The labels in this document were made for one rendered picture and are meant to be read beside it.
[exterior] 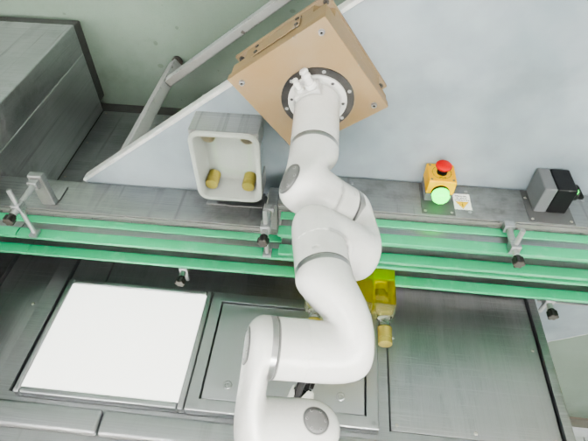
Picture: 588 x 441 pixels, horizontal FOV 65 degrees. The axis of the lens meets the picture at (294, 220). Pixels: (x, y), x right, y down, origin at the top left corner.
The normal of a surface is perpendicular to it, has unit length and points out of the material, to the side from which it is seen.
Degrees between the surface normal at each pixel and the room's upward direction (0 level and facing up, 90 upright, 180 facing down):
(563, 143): 0
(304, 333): 94
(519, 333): 90
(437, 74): 0
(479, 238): 90
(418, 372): 91
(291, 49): 5
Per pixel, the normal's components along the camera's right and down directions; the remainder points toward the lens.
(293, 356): 0.22, -0.04
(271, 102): -0.07, 0.78
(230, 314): 0.00, -0.68
